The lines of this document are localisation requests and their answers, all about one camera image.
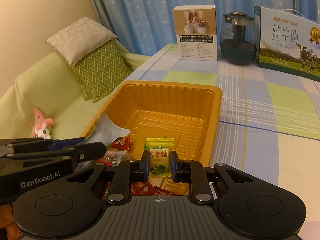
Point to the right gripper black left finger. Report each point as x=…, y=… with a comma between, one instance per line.
x=128, y=172

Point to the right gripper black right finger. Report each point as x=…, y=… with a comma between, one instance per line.
x=193, y=173

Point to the red strawberry candy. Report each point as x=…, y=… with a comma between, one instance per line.
x=121, y=144

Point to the yellow green candy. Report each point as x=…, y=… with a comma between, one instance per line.
x=159, y=150

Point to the green brown snack wrapper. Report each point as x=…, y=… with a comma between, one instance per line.
x=106, y=132

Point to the grey black snack packet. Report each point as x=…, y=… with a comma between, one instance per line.
x=113, y=158

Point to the red snack packet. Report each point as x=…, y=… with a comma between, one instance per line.
x=142, y=189
x=162, y=192

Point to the left hand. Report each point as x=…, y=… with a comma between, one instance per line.
x=12, y=231

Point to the pink plush toy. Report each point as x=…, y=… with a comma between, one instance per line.
x=43, y=126

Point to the orange plastic tray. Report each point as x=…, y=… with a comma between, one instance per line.
x=155, y=109

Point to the light green sofa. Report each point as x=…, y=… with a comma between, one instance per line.
x=51, y=86

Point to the checked tablecloth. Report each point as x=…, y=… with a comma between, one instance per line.
x=269, y=122

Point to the green chevron cushion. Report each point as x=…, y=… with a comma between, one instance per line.
x=101, y=71

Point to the beige cushion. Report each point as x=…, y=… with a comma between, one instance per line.
x=79, y=39

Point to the dark green glass humidifier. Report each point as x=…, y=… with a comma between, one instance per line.
x=238, y=41

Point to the white humidifier product box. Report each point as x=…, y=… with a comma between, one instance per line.
x=196, y=32

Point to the blue star curtain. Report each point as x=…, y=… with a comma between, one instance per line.
x=146, y=26

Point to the milk carton gift box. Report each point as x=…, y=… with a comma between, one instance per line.
x=287, y=42

